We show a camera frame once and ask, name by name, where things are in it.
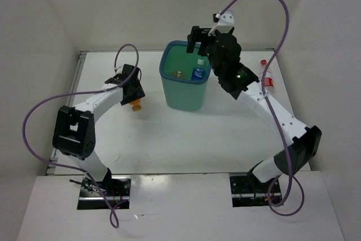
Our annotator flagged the orange juice bottle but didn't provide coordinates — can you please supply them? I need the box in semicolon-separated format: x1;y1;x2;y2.
129;99;142;112
172;71;185;79

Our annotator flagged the blue label water bottle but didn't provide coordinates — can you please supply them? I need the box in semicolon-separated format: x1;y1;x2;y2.
191;59;206;81

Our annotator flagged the red label clear bottle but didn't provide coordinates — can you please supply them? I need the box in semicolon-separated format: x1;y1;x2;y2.
260;59;274;91

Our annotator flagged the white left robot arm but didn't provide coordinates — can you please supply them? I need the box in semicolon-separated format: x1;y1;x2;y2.
52;64;145;196

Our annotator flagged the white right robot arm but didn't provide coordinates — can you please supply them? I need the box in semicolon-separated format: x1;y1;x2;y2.
186;26;322;192

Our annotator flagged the green plastic bin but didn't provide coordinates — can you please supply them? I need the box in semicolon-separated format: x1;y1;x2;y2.
159;40;212;111

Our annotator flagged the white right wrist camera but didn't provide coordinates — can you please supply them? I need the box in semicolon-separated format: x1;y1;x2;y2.
208;10;234;36

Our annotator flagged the aluminium table edge rail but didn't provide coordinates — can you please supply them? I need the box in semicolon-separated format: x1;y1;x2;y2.
46;50;88;176

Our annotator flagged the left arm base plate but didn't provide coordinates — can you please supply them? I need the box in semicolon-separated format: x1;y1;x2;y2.
75;175;131;210

